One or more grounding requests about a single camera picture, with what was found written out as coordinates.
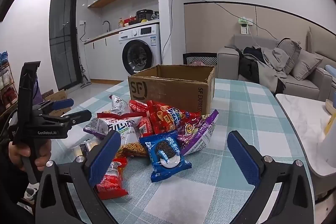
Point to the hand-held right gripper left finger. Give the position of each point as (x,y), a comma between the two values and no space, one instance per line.
(105,161)

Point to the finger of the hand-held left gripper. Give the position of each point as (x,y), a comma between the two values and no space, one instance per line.
(63,103)
(82,114)

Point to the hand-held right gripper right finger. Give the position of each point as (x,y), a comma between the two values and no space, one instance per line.
(244,161)

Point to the small white noodle snack bag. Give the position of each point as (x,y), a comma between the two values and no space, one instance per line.
(119,106)

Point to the purple snack bag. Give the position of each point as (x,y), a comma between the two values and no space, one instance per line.
(200,134)

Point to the blue cookie packet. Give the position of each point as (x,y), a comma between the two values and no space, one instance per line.
(165,158)

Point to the brown cardboard box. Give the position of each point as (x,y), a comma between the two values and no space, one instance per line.
(168,92)

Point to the person's left hand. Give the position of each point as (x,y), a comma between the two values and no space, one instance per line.
(17,153)

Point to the small cardboard box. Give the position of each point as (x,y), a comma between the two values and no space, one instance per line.
(56,98)

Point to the small white purple packet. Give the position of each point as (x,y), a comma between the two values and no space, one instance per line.
(95,127)

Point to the clear yellowish packet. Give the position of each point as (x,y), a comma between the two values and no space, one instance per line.
(84,148)

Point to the red snack packet white label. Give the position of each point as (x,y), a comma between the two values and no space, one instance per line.
(113,184)

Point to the wooden shelf with goods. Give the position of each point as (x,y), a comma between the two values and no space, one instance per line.
(6,82)

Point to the floor mop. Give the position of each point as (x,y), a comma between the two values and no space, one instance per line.
(84,79)

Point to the large white noodle snack bag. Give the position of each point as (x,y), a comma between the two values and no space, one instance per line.
(127,132)

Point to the teal checked tablecloth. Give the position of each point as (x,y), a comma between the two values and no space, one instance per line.
(236,113)

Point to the red packet with barcode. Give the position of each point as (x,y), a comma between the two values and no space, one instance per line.
(144,127)

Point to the red and white packet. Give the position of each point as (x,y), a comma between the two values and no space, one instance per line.
(137,106)

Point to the white lower cabinet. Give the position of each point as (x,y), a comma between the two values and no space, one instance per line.
(105,58)

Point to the black glass door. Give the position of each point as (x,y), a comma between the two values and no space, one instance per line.
(63,37)

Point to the red cone chips bag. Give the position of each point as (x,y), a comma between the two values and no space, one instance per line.
(160,119)

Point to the white marble side table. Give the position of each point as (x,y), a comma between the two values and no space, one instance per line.
(302,121)

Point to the white washing machine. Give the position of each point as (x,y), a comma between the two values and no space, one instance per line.
(141,56)

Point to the metal faucet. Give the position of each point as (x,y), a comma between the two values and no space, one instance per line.
(106,24)

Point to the yellow plastic container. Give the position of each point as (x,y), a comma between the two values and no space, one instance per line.
(330,124)

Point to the beige sofa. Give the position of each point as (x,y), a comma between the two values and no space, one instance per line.
(302,86)

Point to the black clothing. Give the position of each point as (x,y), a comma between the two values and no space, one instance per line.
(246,66)

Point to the grey jacket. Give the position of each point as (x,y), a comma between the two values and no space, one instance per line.
(270,66)

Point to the yellow soap bottle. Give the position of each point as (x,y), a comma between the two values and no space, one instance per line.
(120,23)

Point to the red box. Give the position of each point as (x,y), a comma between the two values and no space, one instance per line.
(130,21)

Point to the pink plastic bag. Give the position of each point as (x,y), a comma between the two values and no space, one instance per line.
(196,63)

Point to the chair with patterned back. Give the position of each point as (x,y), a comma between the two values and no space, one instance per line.
(199,58)

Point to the grey cushion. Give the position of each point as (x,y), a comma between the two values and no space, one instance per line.
(305,65)
(288,53)

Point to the black rice cooker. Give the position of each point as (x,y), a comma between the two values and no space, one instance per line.
(144,15)

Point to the white wall socket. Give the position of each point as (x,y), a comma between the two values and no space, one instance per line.
(83,22)

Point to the white wall remote holder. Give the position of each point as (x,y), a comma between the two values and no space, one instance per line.
(244,27)

